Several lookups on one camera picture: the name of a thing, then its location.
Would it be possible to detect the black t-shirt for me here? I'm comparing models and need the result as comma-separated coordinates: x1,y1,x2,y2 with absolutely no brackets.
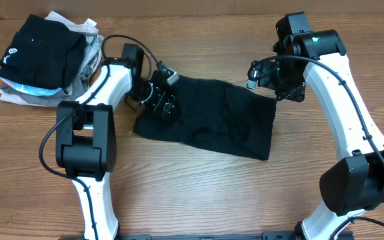
133,76,277,161

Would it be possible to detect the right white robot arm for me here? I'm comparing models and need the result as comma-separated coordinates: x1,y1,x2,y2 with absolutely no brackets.
247,28,384,239

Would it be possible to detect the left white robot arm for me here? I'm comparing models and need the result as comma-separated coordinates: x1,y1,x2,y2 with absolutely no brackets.
55,57,179,239

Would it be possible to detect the folded grey garment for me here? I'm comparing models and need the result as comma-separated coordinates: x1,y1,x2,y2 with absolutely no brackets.
0,35,105,107

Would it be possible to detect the folded white garment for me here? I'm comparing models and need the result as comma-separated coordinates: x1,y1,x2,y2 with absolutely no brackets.
0,11,100,107

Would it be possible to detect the folded black shirt with logo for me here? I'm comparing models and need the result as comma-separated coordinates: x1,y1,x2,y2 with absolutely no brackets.
0,15,87,89

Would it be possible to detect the folded light blue garment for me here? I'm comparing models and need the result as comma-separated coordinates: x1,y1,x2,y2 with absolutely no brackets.
0,77,62,97

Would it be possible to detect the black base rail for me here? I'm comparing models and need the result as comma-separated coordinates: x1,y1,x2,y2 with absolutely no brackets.
115,231,301,240

